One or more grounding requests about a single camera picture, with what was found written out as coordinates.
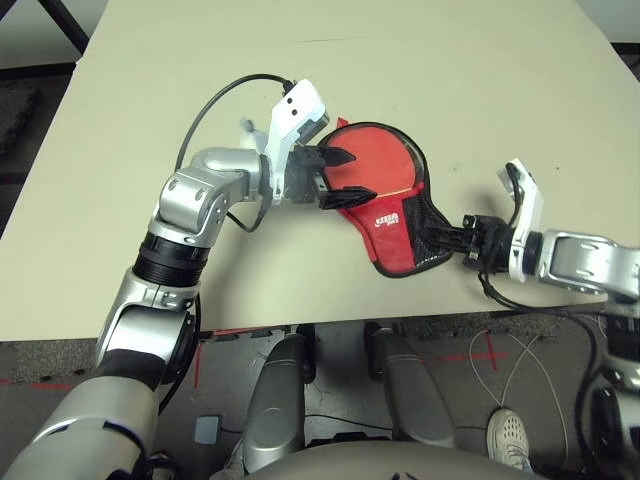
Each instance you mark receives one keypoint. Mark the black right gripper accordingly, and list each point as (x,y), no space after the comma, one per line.
(487,245)

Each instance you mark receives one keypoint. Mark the white perforated sneaker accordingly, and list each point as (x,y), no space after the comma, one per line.
(509,440)

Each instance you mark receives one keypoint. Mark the grey robot torso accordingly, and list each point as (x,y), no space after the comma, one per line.
(390,462)

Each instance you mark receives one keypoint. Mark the red black paddle case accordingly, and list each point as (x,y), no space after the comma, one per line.
(390,240)

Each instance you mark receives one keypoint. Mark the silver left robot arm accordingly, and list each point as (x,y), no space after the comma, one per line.
(150,300)

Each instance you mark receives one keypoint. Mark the black metal table leg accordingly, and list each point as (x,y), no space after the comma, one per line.
(72,25)

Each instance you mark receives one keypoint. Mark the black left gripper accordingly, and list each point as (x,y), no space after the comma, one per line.
(302,175)

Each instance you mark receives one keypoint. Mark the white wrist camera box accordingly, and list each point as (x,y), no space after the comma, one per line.
(295,112)
(530,210)

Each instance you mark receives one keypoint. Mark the silver robot leg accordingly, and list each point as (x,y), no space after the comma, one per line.
(410,390)
(277,390)

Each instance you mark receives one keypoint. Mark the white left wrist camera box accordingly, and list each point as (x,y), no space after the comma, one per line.
(295,112)

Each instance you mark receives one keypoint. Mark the silver robot right leg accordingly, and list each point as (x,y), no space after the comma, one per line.
(410,390)

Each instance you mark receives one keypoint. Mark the blue-grey foot pedal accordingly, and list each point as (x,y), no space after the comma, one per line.
(208,430)

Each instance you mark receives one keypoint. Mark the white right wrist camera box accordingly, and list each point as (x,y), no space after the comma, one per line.
(530,210)

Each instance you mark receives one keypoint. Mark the silver robot left leg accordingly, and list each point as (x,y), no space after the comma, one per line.
(277,390)

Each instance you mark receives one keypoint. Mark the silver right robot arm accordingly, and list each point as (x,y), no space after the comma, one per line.
(585,255)

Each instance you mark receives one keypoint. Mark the red ping-pong paddle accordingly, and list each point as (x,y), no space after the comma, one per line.
(380,155)

